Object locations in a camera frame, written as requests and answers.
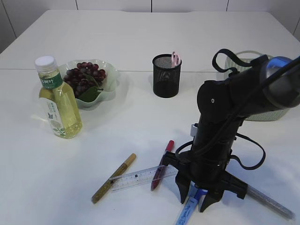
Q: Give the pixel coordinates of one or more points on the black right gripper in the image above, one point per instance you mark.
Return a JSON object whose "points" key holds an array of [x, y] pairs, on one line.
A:
{"points": [[207, 170]]}

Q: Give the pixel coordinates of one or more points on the blue capped scissors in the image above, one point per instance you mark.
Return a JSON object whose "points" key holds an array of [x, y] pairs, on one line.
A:
{"points": [[194, 196]]}

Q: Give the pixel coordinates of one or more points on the transparent plastic ruler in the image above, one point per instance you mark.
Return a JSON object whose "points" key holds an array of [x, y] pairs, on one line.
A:
{"points": [[138, 178]]}

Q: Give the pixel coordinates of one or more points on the silver glitter pen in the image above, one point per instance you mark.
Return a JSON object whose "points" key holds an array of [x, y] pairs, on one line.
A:
{"points": [[270, 203]]}

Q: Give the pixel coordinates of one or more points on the pink capped scissors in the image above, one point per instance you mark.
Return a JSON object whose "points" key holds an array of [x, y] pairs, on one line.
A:
{"points": [[175, 59]]}

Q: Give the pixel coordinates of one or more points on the purple artificial grape bunch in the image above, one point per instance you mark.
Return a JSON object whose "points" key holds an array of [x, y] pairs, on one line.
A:
{"points": [[87, 80]]}

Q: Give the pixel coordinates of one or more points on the green tea plastic bottle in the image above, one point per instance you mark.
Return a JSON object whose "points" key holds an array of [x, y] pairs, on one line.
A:
{"points": [[57, 99]]}

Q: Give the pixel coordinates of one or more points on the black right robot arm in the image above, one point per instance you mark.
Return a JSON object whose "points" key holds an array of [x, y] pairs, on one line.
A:
{"points": [[267, 85]]}

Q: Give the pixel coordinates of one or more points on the red glitter pen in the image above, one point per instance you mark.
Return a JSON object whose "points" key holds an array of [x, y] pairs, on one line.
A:
{"points": [[161, 168]]}

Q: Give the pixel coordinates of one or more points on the black mesh pen holder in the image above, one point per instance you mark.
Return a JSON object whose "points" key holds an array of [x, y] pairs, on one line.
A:
{"points": [[166, 80]]}

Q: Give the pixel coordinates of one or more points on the light green wavy plate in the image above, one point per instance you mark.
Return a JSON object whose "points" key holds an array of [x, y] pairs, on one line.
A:
{"points": [[109, 85]]}

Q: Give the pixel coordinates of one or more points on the green woven plastic basket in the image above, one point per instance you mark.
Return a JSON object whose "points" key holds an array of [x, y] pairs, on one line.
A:
{"points": [[247, 57]]}

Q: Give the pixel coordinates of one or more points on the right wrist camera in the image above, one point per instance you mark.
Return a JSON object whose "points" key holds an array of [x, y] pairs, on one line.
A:
{"points": [[193, 130]]}

